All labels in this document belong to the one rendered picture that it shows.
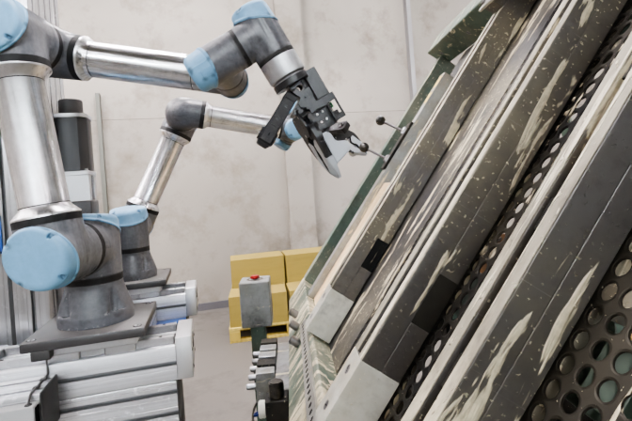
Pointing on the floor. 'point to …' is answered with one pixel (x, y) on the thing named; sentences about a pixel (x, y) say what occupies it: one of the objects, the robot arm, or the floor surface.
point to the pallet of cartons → (245, 266)
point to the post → (257, 338)
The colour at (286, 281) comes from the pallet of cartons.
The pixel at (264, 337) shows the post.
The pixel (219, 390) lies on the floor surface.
